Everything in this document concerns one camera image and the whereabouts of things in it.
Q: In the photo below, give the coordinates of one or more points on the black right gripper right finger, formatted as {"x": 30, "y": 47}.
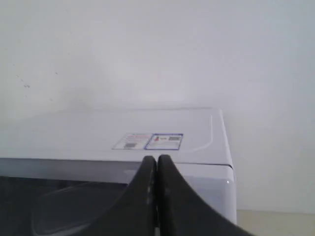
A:
{"x": 181, "y": 212}

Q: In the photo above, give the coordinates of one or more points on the white microwave oven body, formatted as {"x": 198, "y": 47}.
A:
{"x": 77, "y": 145}

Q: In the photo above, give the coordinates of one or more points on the warning label sticker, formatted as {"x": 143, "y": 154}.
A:
{"x": 149, "y": 141}

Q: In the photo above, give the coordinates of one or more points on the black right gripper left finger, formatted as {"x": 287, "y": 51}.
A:
{"x": 134, "y": 213}

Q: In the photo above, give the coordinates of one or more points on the white microwave door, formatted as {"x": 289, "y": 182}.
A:
{"x": 31, "y": 206}

